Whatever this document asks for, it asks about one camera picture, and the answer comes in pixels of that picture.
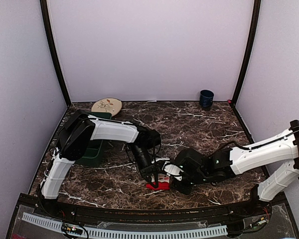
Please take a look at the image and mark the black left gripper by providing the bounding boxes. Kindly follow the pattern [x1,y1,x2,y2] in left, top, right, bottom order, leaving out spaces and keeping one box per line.
[130,143,158,188]

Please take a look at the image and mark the red Santa Christmas sock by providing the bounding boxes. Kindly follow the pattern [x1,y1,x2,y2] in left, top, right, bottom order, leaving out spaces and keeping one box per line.
[146,174,170,190]

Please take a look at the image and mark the green plastic divider tray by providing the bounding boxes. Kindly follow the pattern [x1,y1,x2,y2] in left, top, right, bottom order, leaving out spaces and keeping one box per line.
[75,110,112,167]

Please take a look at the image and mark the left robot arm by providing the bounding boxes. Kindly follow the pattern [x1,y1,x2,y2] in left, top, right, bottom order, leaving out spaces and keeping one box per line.
[36,110,161,217]

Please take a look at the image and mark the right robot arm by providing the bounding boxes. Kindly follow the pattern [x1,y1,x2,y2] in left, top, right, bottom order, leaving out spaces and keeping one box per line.
[163,120,299,216]

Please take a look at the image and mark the dark blue mug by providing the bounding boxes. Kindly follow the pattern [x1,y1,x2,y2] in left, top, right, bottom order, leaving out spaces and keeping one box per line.
[199,90,214,111]

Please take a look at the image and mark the beige decorated plate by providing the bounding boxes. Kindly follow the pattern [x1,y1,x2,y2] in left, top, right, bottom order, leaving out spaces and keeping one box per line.
[91,98,122,116]

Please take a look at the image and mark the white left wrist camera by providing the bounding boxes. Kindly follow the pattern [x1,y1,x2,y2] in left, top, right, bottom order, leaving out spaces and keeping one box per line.
[152,158,170,163]

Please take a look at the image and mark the white slotted cable duct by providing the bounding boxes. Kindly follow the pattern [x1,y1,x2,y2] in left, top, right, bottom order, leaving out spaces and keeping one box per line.
[21,213,228,239]

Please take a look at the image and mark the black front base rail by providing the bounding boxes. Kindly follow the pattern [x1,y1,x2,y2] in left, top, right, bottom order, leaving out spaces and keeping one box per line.
[34,195,272,224]

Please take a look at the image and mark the right black frame post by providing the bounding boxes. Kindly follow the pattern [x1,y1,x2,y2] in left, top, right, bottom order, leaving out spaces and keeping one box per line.
[232,0,261,105]

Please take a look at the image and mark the black frame post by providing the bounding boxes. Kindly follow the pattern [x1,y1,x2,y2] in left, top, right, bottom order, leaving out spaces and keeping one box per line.
[232,0,261,105]
[39,0,72,107]

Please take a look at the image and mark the left black frame post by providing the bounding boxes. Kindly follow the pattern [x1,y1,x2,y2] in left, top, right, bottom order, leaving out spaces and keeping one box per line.
[39,0,72,107]

